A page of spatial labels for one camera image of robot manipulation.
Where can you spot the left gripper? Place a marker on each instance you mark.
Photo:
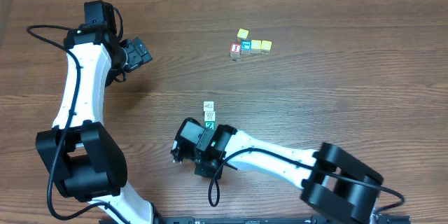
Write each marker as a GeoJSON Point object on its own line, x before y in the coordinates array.
{"type": "Point", "coordinates": [141, 50]}

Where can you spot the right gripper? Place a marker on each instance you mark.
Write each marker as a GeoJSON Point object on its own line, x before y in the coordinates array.
{"type": "Point", "coordinates": [180, 147]}

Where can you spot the green Z block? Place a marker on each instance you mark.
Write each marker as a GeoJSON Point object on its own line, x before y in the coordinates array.
{"type": "Point", "coordinates": [210, 124]}

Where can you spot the white patterned block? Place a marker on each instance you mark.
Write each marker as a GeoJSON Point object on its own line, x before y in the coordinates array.
{"type": "Point", "coordinates": [209, 116]}

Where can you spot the plain white wooden block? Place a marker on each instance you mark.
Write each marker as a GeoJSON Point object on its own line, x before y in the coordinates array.
{"type": "Point", "coordinates": [208, 106]}

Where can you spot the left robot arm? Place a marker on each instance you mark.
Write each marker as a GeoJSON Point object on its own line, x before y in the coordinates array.
{"type": "Point", "coordinates": [87, 169]}

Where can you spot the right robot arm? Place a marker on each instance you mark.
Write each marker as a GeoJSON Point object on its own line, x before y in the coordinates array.
{"type": "Point", "coordinates": [333, 182]}

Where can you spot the red letter block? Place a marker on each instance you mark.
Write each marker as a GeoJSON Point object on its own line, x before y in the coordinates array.
{"type": "Point", "coordinates": [235, 50]}

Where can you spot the yellow block top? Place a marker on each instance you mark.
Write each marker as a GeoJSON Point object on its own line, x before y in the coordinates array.
{"type": "Point", "coordinates": [242, 34]}

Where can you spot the blue letter block in row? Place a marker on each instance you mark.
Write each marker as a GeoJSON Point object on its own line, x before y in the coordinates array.
{"type": "Point", "coordinates": [246, 47]}

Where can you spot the yellow block middle row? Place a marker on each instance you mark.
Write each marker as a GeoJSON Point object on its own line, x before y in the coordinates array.
{"type": "Point", "coordinates": [256, 46]}

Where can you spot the yellow block row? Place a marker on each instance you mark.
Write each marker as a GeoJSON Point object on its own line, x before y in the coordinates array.
{"type": "Point", "coordinates": [265, 47]}
{"type": "Point", "coordinates": [256, 46]}

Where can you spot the yellow block right row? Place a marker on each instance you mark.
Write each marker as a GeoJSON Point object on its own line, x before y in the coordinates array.
{"type": "Point", "coordinates": [265, 47]}

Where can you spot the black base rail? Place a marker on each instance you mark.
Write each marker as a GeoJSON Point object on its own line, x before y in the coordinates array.
{"type": "Point", "coordinates": [384, 219]}

